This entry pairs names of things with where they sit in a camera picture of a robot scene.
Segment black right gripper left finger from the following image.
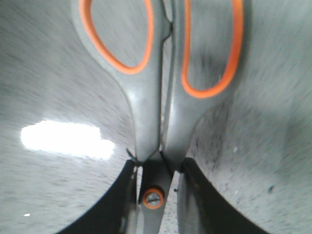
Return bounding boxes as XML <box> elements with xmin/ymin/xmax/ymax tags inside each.
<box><xmin>59</xmin><ymin>160</ymin><xmax>138</xmax><ymax>234</ymax></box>

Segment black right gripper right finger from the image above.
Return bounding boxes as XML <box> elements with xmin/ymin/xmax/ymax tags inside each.
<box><xmin>180</xmin><ymin>158</ymin><xmax>266</xmax><ymax>234</ymax></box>

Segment grey orange scissors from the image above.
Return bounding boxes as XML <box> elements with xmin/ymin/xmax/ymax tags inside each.
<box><xmin>72</xmin><ymin>0</ymin><xmax>251</xmax><ymax>234</ymax></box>

